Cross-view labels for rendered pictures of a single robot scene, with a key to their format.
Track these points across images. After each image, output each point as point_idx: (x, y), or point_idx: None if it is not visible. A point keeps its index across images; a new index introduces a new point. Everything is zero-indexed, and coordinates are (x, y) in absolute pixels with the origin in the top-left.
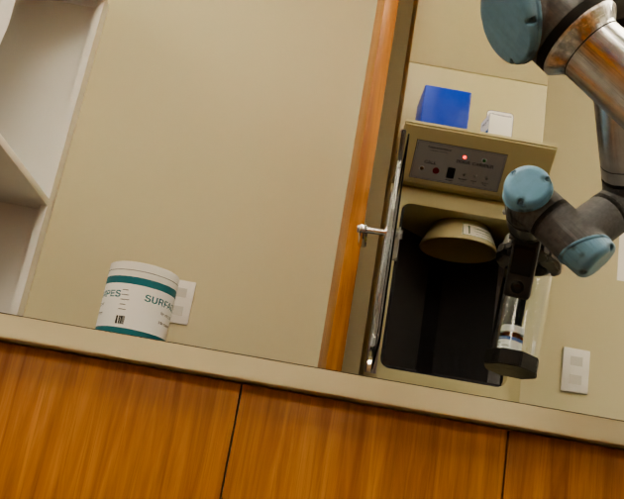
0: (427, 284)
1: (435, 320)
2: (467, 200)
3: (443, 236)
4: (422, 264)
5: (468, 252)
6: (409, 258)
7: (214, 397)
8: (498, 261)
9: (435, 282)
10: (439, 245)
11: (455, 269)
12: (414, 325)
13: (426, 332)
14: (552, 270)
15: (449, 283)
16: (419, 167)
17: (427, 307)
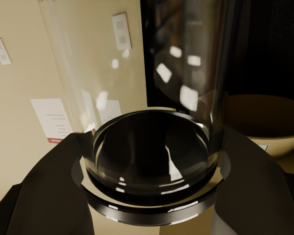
0: (264, 63)
1: (252, 23)
2: None
3: None
4: (275, 83)
5: (228, 107)
6: None
7: None
8: (273, 163)
9: (255, 67)
10: (265, 110)
11: (234, 86)
12: (287, 3)
13: (264, 3)
14: (56, 167)
15: (240, 70)
16: None
17: (263, 36)
